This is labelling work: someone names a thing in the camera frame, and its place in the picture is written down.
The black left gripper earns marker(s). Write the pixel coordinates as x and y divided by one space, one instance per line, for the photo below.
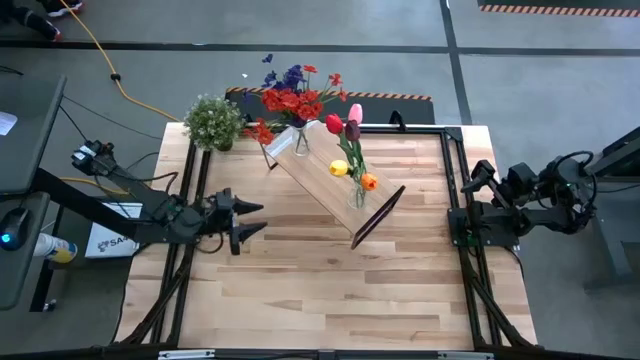
225 215

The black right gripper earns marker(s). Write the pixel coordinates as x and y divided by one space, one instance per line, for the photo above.
487 177

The clear glass vase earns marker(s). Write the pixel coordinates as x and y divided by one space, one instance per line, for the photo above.
301 145
356 200

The yellow artificial tulip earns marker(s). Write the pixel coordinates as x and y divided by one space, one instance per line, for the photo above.
339 168

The orange artificial tulip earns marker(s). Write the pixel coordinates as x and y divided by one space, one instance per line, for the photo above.
369 181

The large red flower bunch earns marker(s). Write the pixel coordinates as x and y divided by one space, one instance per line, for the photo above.
280 100

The red artificial tulip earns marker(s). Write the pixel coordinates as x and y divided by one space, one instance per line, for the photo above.
334 123

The dark maroon artificial tulip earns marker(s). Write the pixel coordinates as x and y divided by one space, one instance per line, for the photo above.
352 130

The pink artificial tulip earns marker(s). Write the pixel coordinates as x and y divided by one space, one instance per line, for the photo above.
355 113

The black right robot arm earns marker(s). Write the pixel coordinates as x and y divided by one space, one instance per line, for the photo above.
545 210

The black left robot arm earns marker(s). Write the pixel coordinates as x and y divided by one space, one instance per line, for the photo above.
150 210

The potted green plant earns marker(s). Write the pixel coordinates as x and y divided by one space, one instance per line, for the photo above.
214 122

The black mat with hazard stripe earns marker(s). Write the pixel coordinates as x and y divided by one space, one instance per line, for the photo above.
560 6
390 107

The white printed box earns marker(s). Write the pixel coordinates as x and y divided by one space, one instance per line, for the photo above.
107 245

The dark grey metal cart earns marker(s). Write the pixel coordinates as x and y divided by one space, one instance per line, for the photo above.
617 215

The white and yellow bottle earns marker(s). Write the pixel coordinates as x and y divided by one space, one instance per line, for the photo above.
55 247

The grey office desk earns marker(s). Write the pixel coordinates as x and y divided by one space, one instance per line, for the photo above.
30 150

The black computer mouse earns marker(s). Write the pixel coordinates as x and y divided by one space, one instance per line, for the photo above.
14 227

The white paper sheet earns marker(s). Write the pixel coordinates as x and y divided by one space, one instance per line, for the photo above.
6 123

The person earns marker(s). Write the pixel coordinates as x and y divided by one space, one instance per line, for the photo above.
35 22

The wooden shelf black metal frame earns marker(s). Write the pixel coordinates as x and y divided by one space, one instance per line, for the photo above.
320 177

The black metal bracket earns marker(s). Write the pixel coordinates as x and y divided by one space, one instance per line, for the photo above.
398 121

